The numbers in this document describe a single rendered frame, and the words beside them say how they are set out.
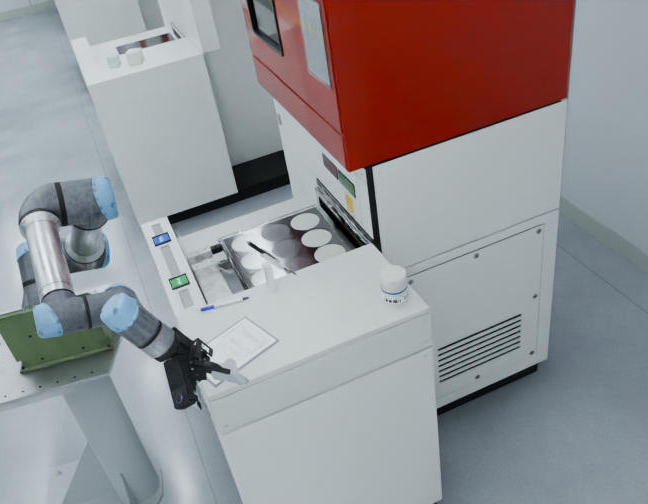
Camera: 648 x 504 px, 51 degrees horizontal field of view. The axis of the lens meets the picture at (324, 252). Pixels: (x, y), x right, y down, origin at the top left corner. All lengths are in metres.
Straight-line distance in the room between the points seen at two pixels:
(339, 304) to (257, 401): 0.34
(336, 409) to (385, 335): 0.26
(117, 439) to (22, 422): 0.90
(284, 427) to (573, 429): 1.31
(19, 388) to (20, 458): 1.04
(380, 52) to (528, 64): 0.49
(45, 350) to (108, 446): 0.52
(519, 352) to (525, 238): 0.55
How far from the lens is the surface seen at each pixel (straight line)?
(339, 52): 1.77
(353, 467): 2.13
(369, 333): 1.77
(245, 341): 1.81
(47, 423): 3.29
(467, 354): 2.62
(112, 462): 2.61
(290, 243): 2.23
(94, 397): 2.38
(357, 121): 1.86
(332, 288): 1.92
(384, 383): 1.92
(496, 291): 2.49
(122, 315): 1.46
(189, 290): 2.05
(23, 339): 2.16
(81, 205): 1.83
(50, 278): 1.62
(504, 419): 2.81
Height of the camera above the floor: 2.18
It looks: 36 degrees down
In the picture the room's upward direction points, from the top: 10 degrees counter-clockwise
